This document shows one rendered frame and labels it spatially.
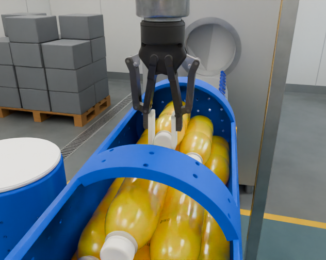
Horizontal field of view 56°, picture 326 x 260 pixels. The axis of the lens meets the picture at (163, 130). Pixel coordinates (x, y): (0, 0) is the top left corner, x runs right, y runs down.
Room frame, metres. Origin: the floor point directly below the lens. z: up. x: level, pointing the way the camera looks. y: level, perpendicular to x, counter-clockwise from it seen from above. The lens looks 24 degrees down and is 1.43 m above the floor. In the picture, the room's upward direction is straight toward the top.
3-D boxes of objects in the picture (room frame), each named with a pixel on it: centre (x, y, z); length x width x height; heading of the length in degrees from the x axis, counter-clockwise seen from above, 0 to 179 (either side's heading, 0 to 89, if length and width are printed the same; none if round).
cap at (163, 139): (0.55, 0.00, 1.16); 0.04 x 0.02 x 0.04; 79
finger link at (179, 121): (0.54, -0.04, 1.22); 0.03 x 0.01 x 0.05; 79
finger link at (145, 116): (0.55, 0.04, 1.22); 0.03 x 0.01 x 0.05; 79
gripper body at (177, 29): (0.55, 0.00, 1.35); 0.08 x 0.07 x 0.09; 79
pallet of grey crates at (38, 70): (3.85, 1.41, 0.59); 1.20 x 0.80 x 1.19; 75
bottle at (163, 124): (0.65, -0.02, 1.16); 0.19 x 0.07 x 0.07; 169
